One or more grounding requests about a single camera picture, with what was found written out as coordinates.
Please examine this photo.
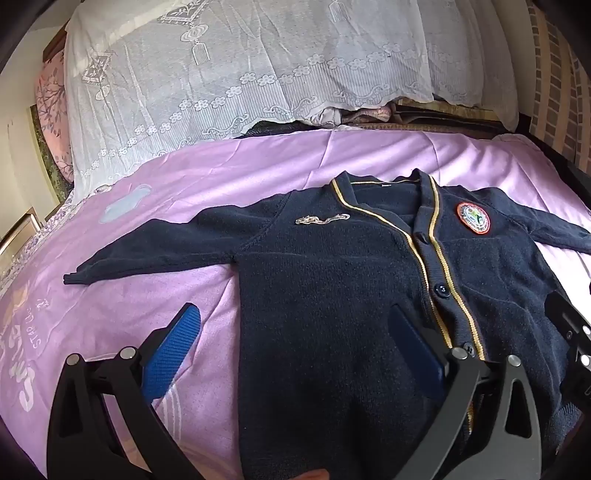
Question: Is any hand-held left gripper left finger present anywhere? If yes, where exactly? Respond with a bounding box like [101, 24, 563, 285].
[46, 302, 204, 480]

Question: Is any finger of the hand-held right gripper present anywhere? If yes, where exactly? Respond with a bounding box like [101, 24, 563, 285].
[545, 291, 591, 403]

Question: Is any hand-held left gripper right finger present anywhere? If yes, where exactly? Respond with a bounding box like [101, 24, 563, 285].
[390, 305, 543, 480]

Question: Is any navy knit cardigan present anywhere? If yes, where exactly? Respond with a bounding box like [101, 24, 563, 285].
[62, 168, 591, 480]

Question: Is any purple bed sheet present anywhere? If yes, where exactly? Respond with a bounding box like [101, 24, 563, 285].
[0, 127, 591, 480]

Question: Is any brown folded blanket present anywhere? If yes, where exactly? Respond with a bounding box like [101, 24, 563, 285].
[365, 96, 505, 139]

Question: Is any pink striped folded cloth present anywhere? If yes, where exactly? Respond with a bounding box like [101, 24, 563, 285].
[314, 105, 394, 128]

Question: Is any dark folded cloth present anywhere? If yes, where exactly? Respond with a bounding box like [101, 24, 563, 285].
[235, 120, 334, 139]

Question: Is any white lace cover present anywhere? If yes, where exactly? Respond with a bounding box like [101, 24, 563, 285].
[65, 0, 532, 199]

